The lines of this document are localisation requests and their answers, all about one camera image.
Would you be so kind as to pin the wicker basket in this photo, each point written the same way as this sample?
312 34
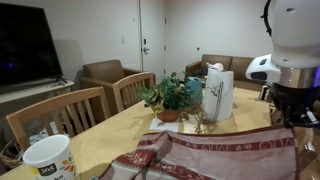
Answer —
10 156

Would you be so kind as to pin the white room door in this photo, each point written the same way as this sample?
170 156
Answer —
153 20

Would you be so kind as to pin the brown upholstered armchair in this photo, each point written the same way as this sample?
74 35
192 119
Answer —
103 71

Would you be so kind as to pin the black flat screen television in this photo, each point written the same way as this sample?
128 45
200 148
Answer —
26 43

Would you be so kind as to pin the small dark wall fixture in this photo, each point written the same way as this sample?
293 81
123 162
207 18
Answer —
198 48

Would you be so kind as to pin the red patterned kitchen cloth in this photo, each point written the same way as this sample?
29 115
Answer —
216 160

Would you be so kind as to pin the teal plastic watering can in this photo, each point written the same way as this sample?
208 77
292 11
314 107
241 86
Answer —
195 90

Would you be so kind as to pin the white wall light switch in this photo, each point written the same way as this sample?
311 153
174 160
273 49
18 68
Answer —
123 39

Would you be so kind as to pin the light wooden slat chair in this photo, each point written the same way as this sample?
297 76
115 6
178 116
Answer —
56 103
133 91
310 156

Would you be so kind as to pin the green potted plant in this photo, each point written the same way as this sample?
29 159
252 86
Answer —
168 95

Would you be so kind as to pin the white television stand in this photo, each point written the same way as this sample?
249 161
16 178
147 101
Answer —
33 91

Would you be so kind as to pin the white paper sheet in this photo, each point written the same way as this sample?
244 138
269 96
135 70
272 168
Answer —
165 126

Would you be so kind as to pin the brown sofa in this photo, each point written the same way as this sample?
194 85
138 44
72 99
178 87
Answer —
216 60

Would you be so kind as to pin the small grey metal clip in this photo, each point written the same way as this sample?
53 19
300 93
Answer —
94 177

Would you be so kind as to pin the white printed paper cup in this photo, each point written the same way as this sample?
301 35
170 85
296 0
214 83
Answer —
50 160

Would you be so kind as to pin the white pink crumpled item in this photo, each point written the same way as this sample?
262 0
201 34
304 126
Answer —
215 66

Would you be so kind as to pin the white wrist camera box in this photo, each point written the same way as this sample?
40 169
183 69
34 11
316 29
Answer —
263 71

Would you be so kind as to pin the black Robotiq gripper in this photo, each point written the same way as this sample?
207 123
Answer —
296 100

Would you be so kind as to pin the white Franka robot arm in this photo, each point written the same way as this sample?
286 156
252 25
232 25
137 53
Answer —
296 33

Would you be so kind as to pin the dark bag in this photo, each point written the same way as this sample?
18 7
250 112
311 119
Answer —
201 72

